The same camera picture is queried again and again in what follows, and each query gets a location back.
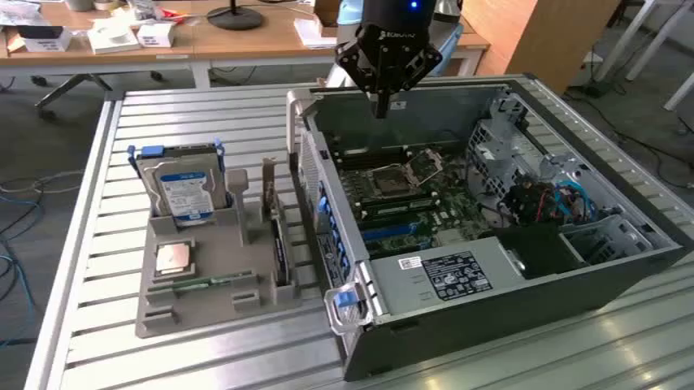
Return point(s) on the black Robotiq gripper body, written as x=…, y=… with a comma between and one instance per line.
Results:
x=396, y=24

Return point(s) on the black GPU card metal bracket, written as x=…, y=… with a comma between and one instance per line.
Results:
x=279, y=252

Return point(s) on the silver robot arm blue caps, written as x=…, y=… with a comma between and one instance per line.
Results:
x=348, y=16

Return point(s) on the white paper booklet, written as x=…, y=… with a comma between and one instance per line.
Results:
x=314, y=34

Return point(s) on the brown cardboard box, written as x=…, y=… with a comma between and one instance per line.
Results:
x=325, y=12

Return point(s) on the open metal socket cover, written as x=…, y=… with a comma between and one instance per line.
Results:
x=426, y=164

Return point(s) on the black round lamp base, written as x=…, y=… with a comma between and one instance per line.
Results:
x=234, y=18

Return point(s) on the perforated metal drive cage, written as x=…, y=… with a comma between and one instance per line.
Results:
x=498, y=162

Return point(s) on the CPU socket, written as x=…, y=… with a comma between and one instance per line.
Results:
x=390, y=185

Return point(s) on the wooden cabinet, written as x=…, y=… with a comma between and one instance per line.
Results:
x=582, y=28

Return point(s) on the white electrical box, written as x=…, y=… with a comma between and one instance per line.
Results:
x=592, y=61

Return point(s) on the green motherboard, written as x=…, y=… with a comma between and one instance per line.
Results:
x=461, y=203

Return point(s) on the installed black RAM stick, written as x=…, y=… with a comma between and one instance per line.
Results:
x=396, y=209

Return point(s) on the white box with black print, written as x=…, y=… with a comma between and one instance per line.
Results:
x=157, y=35

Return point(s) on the blue expansion slot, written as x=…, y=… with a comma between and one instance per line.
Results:
x=390, y=232

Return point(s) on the hard disk in blue caddy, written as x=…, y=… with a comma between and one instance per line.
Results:
x=185, y=191

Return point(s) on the white box with round disc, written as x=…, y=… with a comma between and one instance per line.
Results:
x=114, y=40

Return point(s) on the wooden desk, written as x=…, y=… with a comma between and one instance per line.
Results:
x=71, y=59

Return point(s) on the grey plastic parts rack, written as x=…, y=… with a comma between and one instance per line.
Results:
x=217, y=252

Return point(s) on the grey cup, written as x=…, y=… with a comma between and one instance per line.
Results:
x=79, y=5

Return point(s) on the grey wheeled desk foot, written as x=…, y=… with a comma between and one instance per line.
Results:
x=62, y=90

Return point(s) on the grey power supply with label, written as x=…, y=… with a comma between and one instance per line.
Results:
x=401, y=284

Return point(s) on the silver disk bay cage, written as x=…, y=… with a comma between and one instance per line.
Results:
x=613, y=239

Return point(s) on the white box with black lid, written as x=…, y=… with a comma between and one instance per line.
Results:
x=43, y=38

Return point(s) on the copper-toned CPU chip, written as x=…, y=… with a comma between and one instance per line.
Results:
x=173, y=258

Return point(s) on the green RAM stick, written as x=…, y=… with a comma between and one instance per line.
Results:
x=206, y=281

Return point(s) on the black open PC case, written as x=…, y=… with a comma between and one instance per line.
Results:
x=488, y=321

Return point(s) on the white table frame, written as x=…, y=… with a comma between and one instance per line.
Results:
x=624, y=40

